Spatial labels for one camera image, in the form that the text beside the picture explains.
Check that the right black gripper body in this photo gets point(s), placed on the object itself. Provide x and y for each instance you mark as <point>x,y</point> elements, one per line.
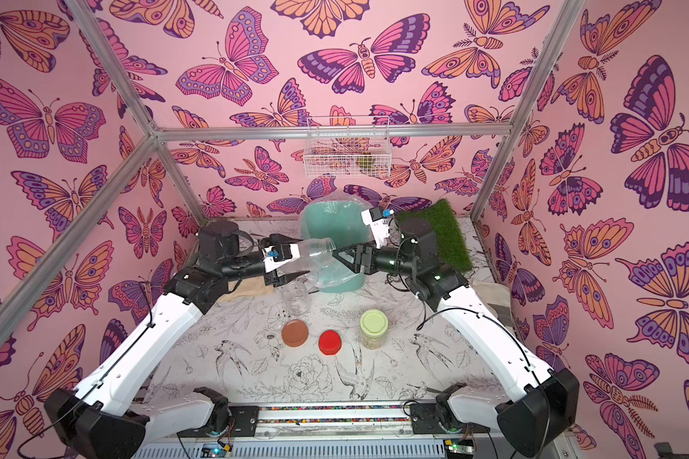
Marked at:
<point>365,258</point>

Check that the green lid peanut jar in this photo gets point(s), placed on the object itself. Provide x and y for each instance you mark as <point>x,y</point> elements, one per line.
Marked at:
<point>374,326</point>

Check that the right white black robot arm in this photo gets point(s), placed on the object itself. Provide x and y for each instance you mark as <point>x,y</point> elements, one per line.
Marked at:
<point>541,402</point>

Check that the red lid peanut jar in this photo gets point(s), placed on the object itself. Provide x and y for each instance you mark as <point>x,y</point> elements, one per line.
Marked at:
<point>310,255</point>

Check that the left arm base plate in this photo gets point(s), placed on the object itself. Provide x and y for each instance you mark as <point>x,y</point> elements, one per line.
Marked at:
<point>235,421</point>

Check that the clear plastic bin liner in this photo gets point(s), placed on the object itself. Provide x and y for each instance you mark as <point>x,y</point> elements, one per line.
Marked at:
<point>327,281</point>

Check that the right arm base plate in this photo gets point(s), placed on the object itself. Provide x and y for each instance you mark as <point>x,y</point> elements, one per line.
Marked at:
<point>434,418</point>

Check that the beige cloth glove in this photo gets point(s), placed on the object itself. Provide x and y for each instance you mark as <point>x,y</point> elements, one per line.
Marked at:
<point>497,298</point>
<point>248,288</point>

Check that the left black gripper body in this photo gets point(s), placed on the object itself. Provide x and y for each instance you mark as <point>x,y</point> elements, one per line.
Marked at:
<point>247,267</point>

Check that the peanut jar clear plastic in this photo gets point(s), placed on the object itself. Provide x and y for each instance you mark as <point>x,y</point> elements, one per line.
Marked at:
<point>295,298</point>

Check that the white wire wall basket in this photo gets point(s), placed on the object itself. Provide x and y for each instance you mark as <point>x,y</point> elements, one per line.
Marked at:
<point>333,144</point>

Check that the red jar lid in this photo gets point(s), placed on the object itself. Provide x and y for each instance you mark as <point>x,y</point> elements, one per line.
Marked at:
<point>330,343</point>

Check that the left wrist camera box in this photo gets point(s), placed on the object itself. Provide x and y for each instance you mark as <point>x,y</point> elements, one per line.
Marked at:
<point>278,255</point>

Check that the green artificial grass mat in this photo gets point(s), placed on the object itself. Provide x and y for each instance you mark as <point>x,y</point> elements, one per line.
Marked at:
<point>452,248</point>

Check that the right beige cloth glove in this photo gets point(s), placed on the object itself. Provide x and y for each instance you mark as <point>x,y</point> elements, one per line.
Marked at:
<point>497,298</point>

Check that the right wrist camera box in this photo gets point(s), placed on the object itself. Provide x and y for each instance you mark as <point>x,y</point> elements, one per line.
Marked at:
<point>378,221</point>

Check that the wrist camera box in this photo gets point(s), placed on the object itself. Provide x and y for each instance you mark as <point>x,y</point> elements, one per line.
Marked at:
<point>378,221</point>
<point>278,255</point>

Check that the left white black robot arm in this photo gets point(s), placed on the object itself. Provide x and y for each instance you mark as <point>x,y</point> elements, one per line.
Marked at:
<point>98,419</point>

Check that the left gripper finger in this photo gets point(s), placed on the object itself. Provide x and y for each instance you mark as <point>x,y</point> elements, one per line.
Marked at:
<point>278,240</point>
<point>277,279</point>

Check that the mint green trash bin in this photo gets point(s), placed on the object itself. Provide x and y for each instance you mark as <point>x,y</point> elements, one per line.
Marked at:
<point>336,221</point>

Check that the brown jar lid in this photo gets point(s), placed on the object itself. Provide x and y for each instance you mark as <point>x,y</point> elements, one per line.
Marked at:
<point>295,333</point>

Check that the left beige cloth glove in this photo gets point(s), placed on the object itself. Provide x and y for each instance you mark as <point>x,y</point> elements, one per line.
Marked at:
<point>248,288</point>

